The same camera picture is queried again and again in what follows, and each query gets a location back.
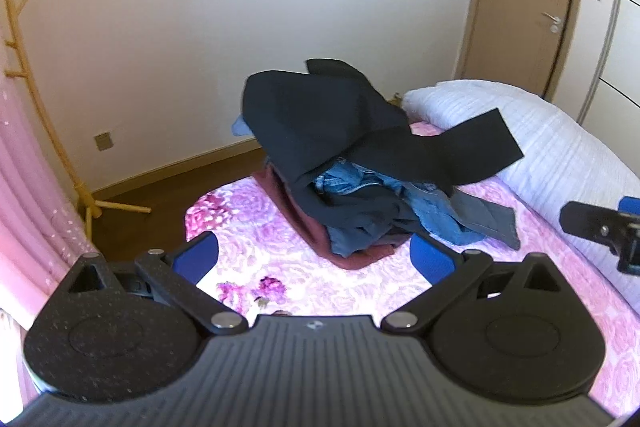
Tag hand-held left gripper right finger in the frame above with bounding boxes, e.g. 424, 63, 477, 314
381, 233, 566, 336

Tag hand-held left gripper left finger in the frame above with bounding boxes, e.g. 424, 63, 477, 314
65, 231, 249, 336

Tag black pants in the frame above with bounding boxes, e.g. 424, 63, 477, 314
241, 58, 525, 253

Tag blue denim jeans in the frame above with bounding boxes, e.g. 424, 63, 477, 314
312, 162, 486, 248

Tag grey garment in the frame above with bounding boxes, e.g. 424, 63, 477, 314
450, 194, 522, 251

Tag pink floral bed sheet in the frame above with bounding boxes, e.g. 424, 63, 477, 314
185, 119, 640, 418

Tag white ribbed quilt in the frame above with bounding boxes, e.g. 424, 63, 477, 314
402, 79, 640, 303

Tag wooden coat rack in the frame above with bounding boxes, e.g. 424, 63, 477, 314
0, 0, 152, 240

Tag maroon garment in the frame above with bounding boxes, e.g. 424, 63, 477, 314
251, 167, 401, 272

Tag light blue garment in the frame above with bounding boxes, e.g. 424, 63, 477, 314
232, 115, 257, 139

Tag white wardrobe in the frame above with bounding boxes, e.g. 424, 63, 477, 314
577, 0, 640, 132

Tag pink curtain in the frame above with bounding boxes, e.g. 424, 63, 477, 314
0, 72, 101, 408

